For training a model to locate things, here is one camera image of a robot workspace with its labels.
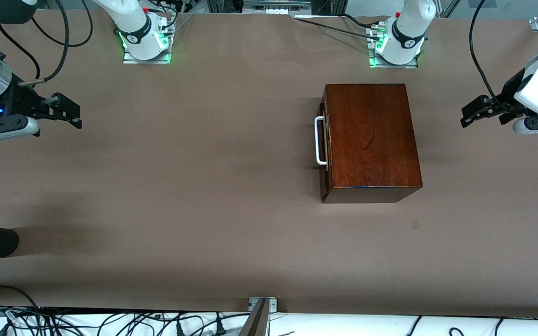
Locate light wood drawer white handle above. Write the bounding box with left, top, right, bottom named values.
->
left=315, top=100, right=330, bottom=187

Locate dark brown wooden drawer cabinet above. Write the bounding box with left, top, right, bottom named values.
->
left=320, top=83, right=423, bottom=204

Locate white power strip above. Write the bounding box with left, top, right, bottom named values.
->
left=243, top=0, right=312, bottom=15

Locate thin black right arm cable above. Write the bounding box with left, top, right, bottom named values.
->
left=0, top=22, right=41, bottom=80

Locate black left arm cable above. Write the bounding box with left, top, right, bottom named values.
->
left=469, top=0, right=508, bottom=112

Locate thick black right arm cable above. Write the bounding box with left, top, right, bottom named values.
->
left=19, top=0, right=71, bottom=87

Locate black looping cable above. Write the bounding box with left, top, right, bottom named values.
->
left=31, top=0, right=94, bottom=48

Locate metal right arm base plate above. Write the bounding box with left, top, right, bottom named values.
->
left=122, top=14, right=172, bottom=64

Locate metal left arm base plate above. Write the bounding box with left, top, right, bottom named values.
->
left=367, top=23, right=420, bottom=69

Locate grey cable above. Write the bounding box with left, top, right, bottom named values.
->
left=169, top=13, right=196, bottom=38

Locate long black table cable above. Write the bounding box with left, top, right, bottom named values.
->
left=295, top=18, right=382, bottom=40

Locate black aluminium frame post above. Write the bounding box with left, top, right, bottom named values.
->
left=311, top=0, right=347, bottom=15

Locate small metal bracket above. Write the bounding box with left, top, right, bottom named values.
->
left=248, top=297, right=278, bottom=312

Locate grey metal camera pole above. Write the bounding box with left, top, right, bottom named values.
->
left=240, top=299, right=269, bottom=336

